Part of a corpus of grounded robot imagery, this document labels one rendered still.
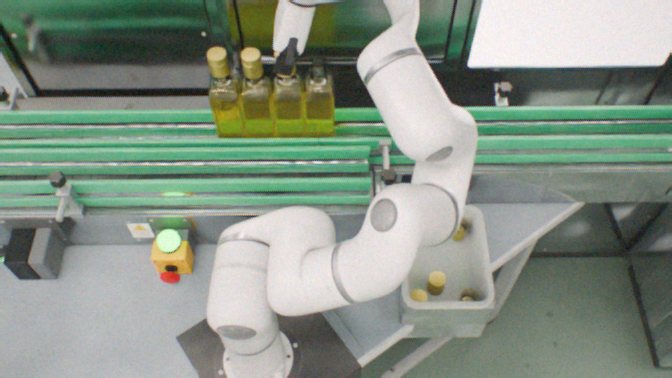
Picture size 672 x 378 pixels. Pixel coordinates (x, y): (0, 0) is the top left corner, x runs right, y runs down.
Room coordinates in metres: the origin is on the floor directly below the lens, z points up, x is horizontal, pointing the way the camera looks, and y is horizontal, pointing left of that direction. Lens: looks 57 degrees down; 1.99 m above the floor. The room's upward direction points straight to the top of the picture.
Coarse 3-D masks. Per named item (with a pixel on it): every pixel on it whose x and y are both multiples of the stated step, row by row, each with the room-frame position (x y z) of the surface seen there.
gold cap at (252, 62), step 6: (252, 48) 0.82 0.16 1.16; (246, 54) 0.81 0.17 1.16; (252, 54) 0.81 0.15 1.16; (258, 54) 0.81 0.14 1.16; (246, 60) 0.79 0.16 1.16; (252, 60) 0.79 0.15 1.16; (258, 60) 0.80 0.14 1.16; (246, 66) 0.79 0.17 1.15; (252, 66) 0.79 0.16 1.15; (258, 66) 0.80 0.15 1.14; (246, 72) 0.79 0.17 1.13; (252, 72) 0.79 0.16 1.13; (258, 72) 0.79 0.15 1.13; (252, 78) 0.79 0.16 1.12
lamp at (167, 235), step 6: (162, 234) 0.62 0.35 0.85; (168, 234) 0.62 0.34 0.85; (174, 234) 0.62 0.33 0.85; (162, 240) 0.61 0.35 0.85; (168, 240) 0.61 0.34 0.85; (174, 240) 0.61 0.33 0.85; (180, 240) 0.62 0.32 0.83; (162, 246) 0.60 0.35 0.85; (168, 246) 0.60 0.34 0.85; (174, 246) 0.60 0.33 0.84; (168, 252) 0.59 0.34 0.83
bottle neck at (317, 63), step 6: (312, 60) 0.81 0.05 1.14; (318, 60) 0.82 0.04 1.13; (324, 60) 0.81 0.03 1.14; (312, 66) 0.80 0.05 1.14; (318, 66) 0.80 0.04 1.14; (324, 66) 0.80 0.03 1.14; (312, 72) 0.80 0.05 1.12; (318, 72) 0.80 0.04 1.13; (324, 72) 0.80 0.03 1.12; (312, 78) 0.80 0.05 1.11; (318, 78) 0.80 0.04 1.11; (324, 78) 0.80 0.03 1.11; (318, 84) 0.80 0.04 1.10
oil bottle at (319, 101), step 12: (312, 84) 0.80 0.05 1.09; (324, 84) 0.80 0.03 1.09; (312, 96) 0.78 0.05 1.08; (324, 96) 0.78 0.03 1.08; (312, 108) 0.78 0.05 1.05; (324, 108) 0.78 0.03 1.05; (312, 120) 0.78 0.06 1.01; (324, 120) 0.78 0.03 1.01; (312, 132) 0.78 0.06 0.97; (324, 132) 0.78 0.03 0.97
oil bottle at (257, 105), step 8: (264, 80) 0.81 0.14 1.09; (248, 88) 0.79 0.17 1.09; (256, 88) 0.79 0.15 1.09; (264, 88) 0.79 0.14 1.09; (272, 88) 0.82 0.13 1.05; (248, 96) 0.78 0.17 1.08; (256, 96) 0.78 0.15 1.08; (264, 96) 0.78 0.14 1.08; (248, 104) 0.78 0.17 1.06; (256, 104) 0.78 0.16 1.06; (264, 104) 0.78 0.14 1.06; (272, 104) 0.80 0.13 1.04; (248, 112) 0.78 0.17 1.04; (256, 112) 0.78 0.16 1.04; (264, 112) 0.78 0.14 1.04; (272, 112) 0.78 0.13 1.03; (248, 120) 0.78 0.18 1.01; (256, 120) 0.78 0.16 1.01; (264, 120) 0.78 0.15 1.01; (272, 120) 0.78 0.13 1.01; (248, 128) 0.78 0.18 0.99; (256, 128) 0.78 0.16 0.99; (264, 128) 0.78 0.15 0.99; (272, 128) 0.78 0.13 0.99; (248, 136) 0.78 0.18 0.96; (256, 136) 0.78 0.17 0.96; (264, 136) 0.78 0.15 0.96; (272, 136) 0.78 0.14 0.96
